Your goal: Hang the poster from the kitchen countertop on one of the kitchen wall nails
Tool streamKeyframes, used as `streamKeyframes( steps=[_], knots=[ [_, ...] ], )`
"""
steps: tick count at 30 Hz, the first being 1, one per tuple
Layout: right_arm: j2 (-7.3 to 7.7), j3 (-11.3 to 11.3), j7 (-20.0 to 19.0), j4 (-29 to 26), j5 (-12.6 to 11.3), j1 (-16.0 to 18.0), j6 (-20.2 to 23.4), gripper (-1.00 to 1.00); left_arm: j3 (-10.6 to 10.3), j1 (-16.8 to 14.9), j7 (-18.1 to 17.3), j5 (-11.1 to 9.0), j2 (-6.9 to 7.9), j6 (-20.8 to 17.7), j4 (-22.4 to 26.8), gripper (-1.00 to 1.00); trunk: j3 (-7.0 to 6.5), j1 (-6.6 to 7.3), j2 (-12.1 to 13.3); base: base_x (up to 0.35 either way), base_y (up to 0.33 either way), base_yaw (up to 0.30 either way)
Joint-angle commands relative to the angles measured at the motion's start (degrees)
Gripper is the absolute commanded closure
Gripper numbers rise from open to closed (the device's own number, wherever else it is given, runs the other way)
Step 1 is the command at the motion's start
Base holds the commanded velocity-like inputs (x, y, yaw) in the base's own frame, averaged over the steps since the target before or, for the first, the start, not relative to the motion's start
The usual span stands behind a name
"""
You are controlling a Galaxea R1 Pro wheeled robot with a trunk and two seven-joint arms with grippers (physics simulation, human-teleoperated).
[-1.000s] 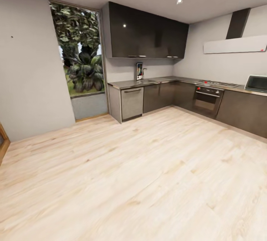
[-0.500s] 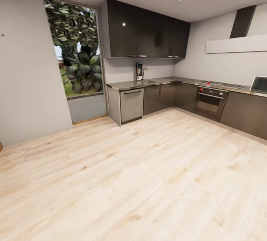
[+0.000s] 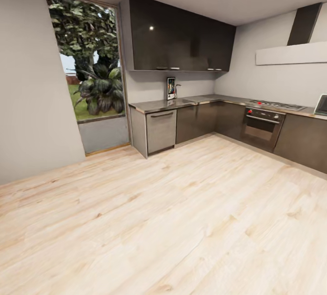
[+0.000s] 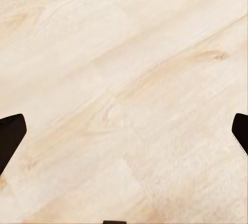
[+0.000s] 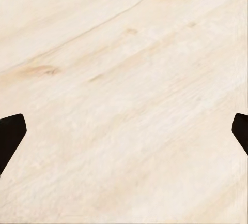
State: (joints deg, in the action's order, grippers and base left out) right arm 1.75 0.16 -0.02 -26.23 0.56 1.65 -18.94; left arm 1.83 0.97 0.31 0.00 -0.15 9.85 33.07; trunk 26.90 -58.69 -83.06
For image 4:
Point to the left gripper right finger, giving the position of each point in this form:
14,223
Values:
240,130

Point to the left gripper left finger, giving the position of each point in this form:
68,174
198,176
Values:
12,131

